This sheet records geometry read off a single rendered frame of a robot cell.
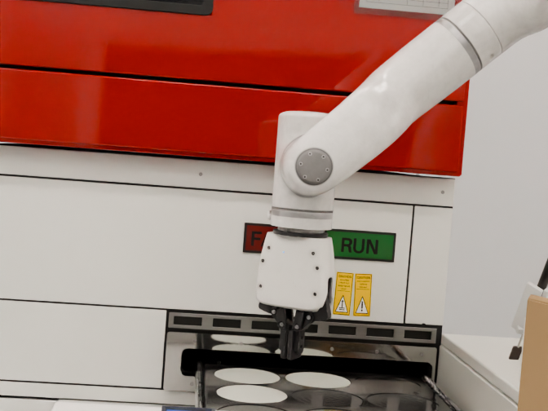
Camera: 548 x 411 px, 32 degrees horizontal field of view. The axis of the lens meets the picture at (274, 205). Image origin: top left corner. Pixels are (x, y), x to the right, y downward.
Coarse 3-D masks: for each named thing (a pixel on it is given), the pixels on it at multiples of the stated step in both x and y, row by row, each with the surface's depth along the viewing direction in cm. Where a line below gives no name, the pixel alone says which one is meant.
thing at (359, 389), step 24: (216, 384) 140; (240, 384) 141; (264, 384) 142; (288, 384) 143; (360, 384) 147; (384, 384) 148; (408, 384) 150; (216, 408) 127; (240, 408) 128; (264, 408) 129; (288, 408) 130; (312, 408) 131; (336, 408) 132; (360, 408) 133; (384, 408) 134; (408, 408) 135; (432, 408) 136
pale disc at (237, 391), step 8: (224, 392) 136; (232, 392) 136; (240, 392) 136; (248, 392) 137; (256, 392) 137; (264, 392) 137; (272, 392) 138; (280, 392) 138; (240, 400) 132; (248, 400) 132; (256, 400) 132; (264, 400) 133; (272, 400) 133; (280, 400) 133
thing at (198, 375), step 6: (198, 366) 149; (198, 372) 145; (198, 378) 141; (198, 384) 138; (204, 384) 140; (198, 390) 135; (204, 390) 136; (198, 396) 131; (204, 396) 132; (198, 402) 128; (204, 402) 129
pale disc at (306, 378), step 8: (288, 376) 149; (296, 376) 149; (304, 376) 149; (312, 376) 150; (320, 376) 150; (328, 376) 151; (336, 376) 151; (304, 384) 144; (312, 384) 144; (320, 384) 145; (328, 384) 145; (336, 384) 146; (344, 384) 146
